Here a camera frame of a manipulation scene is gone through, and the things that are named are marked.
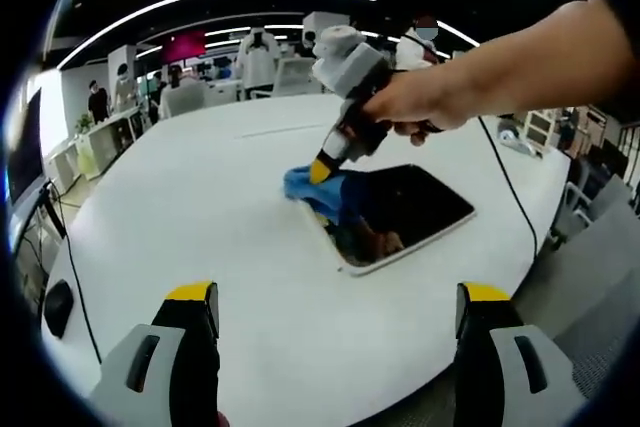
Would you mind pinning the grey mesh office chair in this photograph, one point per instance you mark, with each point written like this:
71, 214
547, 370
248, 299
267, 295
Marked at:
590, 292

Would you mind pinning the dark computer monitor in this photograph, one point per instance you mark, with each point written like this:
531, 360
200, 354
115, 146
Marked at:
22, 147

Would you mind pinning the person's right hand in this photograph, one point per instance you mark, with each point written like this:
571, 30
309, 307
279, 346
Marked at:
430, 97

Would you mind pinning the black tablet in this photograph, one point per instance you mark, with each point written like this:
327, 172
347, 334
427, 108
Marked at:
420, 212

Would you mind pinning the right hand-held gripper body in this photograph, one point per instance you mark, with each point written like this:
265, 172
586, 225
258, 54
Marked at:
350, 72

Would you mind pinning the pink wall screen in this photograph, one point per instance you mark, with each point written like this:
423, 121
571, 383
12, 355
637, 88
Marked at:
185, 47

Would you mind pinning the yellow plastic bag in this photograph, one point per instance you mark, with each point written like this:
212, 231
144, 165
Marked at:
87, 163

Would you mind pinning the blue cleaning cloth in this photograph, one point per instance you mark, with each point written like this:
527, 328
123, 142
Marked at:
325, 194

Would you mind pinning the black computer mouse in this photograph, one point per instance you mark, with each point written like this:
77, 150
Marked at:
58, 308

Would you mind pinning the grey tape roll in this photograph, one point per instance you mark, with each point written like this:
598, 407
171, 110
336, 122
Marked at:
510, 133

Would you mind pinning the white low shelf cabinet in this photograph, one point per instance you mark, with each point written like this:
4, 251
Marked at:
107, 142

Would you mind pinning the white office chair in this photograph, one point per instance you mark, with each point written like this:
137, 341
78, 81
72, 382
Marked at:
295, 78

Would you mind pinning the small green plant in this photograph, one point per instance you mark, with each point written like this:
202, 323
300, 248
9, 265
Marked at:
85, 123

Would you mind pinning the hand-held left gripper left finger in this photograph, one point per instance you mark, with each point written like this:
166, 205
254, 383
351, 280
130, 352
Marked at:
165, 377

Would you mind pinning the person's left hand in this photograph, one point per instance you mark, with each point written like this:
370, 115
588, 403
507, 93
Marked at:
224, 420

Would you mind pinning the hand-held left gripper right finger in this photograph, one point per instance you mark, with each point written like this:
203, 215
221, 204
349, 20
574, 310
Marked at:
505, 377

